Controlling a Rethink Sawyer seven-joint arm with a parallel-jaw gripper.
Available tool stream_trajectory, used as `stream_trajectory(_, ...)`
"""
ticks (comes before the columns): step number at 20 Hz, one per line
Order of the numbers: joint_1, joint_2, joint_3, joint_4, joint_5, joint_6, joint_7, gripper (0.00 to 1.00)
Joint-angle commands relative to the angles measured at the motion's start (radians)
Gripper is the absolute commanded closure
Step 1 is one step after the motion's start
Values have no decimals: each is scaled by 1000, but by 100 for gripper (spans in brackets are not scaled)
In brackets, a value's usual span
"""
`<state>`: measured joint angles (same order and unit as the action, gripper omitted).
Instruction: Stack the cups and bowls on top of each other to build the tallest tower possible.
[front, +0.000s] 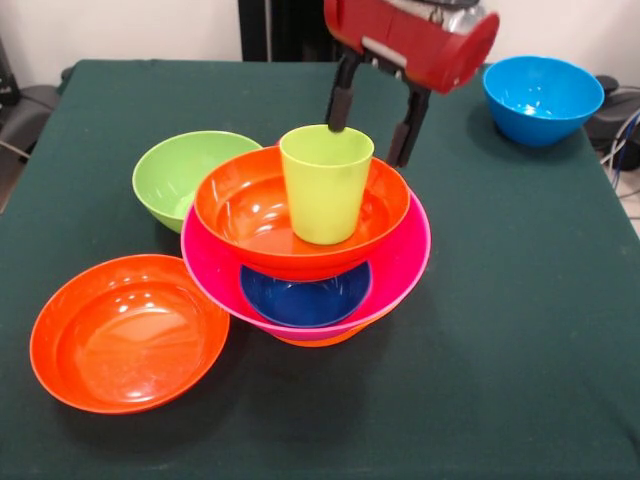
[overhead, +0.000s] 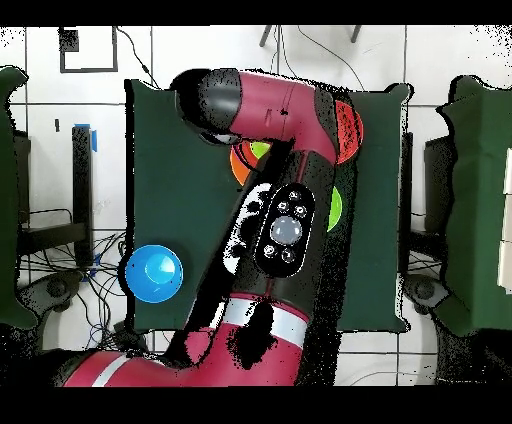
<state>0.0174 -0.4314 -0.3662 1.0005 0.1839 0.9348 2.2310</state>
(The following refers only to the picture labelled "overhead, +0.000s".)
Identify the black pedestal foot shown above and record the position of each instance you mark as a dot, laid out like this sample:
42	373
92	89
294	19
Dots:
56	288
426	292

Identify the light blue bowl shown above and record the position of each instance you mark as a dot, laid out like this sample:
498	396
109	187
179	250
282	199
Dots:
154	276

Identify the white box stack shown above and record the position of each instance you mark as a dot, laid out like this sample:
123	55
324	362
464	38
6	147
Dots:
507	260

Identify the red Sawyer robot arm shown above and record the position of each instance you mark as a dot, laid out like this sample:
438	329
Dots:
280	112

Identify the dark green table cloth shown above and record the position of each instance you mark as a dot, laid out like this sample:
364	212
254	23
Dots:
180	180

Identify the green bowl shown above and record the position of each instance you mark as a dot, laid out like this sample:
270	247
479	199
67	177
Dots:
335	210

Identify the light green cup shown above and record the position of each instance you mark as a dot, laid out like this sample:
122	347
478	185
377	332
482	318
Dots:
260	148

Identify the red-orange bowl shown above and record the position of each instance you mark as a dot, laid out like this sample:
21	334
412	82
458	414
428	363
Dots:
244	154
350	132

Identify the green clothed side table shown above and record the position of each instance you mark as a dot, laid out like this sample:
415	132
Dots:
476	200
8	200

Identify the grey tripod leg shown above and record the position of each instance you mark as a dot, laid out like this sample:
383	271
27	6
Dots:
355	34
266	36

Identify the black metal stand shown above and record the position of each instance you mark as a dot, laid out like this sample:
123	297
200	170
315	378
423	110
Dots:
82	192

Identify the black square floor frame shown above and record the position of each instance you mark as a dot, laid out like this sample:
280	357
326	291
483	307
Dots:
115	48

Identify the black power brick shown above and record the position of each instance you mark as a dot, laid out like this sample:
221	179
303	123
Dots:
128	340

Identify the blue tape strip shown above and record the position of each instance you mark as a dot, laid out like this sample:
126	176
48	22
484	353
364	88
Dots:
94	140

